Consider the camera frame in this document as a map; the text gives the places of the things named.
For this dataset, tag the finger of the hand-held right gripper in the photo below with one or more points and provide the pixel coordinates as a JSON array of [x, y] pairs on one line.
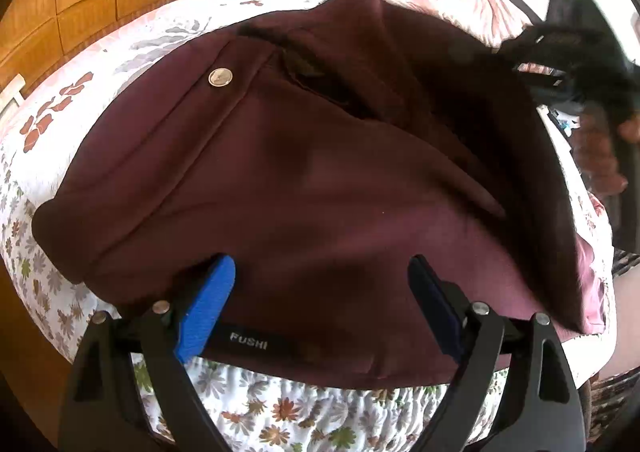
[[525, 46]]

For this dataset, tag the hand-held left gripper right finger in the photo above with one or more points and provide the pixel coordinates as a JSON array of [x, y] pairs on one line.
[[434, 304]]

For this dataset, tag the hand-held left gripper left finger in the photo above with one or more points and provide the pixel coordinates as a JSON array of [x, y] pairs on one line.
[[209, 302]]

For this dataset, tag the maroon pants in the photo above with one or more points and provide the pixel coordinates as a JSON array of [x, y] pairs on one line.
[[300, 182]]

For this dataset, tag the person's right hand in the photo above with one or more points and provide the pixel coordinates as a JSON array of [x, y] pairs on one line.
[[597, 152]]

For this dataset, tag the bed with floral sheet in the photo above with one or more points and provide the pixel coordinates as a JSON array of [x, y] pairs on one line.
[[50, 242]]

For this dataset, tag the white furniture piece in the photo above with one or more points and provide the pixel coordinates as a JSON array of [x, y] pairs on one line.
[[11, 92]]

